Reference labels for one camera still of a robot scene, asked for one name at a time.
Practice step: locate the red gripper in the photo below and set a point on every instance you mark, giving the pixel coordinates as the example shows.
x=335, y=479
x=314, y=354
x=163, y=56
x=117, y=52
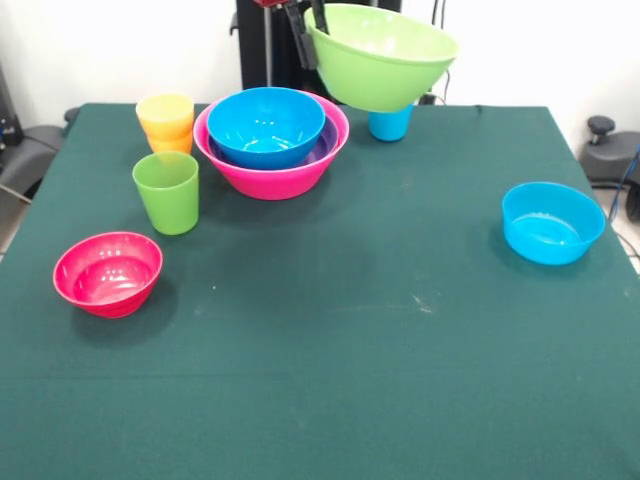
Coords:
x=270, y=3

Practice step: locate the green bowl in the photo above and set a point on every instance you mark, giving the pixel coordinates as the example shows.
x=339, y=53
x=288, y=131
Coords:
x=380, y=75

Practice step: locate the large blue bowl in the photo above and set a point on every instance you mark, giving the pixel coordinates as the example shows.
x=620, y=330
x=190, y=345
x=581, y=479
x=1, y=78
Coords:
x=265, y=125

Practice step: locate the purple bowl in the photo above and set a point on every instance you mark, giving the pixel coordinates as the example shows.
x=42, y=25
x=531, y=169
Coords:
x=327, y=147

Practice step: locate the large pink bowl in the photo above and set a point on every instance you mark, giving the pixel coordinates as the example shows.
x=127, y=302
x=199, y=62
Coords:
x=275, y=185

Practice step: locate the blue cup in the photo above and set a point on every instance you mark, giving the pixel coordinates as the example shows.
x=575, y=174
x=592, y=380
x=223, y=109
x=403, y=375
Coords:
x=390, y=126

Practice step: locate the yellow cup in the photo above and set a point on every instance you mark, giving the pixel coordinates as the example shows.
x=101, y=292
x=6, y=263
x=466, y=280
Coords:
x=165, y=107

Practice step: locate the orange cup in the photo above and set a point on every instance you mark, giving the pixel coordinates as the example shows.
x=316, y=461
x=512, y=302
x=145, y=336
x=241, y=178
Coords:
x=170, y=146

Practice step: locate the green cup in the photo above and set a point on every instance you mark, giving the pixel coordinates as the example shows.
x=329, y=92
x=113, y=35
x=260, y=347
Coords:
x=167, y=205

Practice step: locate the small translucent blue bowl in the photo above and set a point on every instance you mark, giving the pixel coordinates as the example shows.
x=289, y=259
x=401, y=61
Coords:
x=552, y=235

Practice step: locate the small pink bowl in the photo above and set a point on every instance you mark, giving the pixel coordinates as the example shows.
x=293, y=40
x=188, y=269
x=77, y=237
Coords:
x=107, y=275

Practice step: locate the dark green tablecloth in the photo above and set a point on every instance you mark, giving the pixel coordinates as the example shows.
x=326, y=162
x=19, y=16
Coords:
x=320, y=400

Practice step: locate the grey pedestal foot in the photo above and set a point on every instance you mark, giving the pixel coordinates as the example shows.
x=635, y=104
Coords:
x=30, y=150
x=607, y=160

